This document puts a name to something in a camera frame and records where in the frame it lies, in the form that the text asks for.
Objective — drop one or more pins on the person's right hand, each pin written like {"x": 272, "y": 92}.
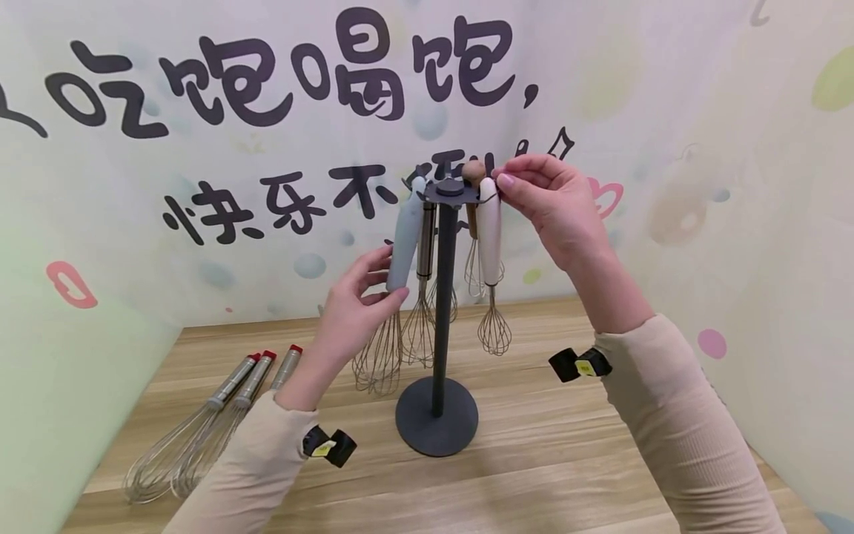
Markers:
{"x": 567, "y": 211}

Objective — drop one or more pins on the person's left hand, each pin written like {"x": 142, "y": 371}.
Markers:
{"x": 343, "y": 319}

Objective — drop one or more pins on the person's left middle finger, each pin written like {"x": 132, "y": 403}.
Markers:
{"x": 381, "y": 277}

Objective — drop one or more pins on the person's right index finger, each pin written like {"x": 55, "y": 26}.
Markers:
{"x": 537, "y": 163}

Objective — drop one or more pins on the person's left thumb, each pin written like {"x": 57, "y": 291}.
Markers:
{"x": 387, "y": 298}

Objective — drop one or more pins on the person's left index finger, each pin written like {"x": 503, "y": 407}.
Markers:
{"x": 370, "y": 263}

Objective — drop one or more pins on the person's right thumb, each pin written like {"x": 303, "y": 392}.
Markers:
{"x": 517, "y": 194}

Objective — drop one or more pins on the person's left forearm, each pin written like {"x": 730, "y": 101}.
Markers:
{"x": 260, "y": 467}

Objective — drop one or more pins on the person's right forearm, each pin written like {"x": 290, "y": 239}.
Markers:
{"x": 674, "y": 423}

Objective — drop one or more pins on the red-capped steel whisk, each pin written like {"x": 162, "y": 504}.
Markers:
{"x": 287, "y": 367}
{"x": 227, "y": 387}
{"x": 252, "y": 384}

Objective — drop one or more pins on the dark grey utensil stand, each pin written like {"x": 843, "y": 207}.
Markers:
{"x": 438, "y": 423}

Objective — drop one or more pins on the black wrist band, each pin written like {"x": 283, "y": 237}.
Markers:
{"x": 579, "y": 365}
{"x": 330, "y": 445}

